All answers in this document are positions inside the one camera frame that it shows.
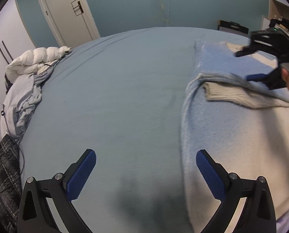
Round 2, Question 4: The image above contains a pale grey-blue garment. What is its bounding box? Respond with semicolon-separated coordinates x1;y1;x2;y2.
0;61;60;142

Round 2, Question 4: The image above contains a yellow cable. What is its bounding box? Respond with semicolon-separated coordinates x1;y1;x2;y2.
153;0;170;26

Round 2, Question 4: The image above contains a white down jacket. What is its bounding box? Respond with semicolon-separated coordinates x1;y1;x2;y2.
6;46;73;83

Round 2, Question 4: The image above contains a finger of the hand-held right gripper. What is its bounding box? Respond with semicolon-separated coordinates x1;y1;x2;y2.
246;66;287;90
235;44;259;58

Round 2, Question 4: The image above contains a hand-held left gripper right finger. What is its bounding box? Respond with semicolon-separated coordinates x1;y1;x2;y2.
196;149;276;233

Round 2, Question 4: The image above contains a bed with blue-grey sheet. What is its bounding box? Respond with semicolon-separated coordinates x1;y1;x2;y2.
16;27;289;233

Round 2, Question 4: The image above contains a white door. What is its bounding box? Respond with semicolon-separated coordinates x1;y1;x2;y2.
35;0;101;47

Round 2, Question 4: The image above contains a black grey plaid cloth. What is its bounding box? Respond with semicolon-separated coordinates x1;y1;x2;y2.
0;135;22;233

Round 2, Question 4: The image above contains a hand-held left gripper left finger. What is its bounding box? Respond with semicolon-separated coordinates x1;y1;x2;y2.
18;149;97;233

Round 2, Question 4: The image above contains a cream and blue knit sweater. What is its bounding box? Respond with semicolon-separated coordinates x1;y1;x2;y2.
181;39;289;233

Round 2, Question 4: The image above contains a door handle lock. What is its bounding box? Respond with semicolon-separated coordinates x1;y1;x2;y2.
71;1;84;17

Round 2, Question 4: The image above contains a black flat box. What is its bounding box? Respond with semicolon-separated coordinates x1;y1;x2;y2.
218;20;249;34

